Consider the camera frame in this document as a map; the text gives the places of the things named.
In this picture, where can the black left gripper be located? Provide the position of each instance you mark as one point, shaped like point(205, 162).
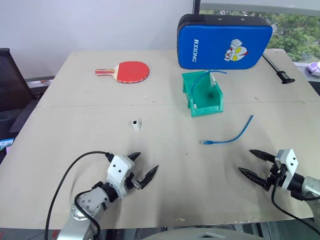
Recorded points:
point(130, 184)

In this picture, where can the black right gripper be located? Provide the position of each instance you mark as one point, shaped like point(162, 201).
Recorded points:
point(273, 178)

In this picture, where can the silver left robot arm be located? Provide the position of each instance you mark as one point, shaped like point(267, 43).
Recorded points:
point(92, 200)

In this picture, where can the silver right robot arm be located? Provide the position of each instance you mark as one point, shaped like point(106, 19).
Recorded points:
point(311, 187)

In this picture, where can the small white adapter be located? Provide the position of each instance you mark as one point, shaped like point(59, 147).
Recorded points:
point(136, 126)

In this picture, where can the green plastic bin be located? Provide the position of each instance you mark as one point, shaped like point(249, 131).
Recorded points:
point(205, 98)

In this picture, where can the black bar tool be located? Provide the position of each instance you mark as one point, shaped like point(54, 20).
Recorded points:
point(284, 76)

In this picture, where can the red table tennis paddle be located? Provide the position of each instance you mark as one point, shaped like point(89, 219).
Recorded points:
point(132, 71)

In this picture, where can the pale purple crumpled bag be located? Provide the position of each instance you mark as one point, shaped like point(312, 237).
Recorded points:
point(314, 68)

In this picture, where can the blue paddle case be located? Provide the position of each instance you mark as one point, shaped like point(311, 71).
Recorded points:
point(212, 47)

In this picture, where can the black office chair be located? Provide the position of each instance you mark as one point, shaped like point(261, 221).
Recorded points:
point(12, 82)

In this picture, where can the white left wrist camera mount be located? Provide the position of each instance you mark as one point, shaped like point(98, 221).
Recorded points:
point(120, 168)

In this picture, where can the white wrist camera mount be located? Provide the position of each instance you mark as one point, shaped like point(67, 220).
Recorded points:
point(120, 168)
point(290, 160)

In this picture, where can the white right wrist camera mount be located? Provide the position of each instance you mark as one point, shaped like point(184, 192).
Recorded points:
point(290, 160)

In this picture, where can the black upright post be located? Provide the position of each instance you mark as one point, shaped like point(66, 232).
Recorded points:
point(197, 7)

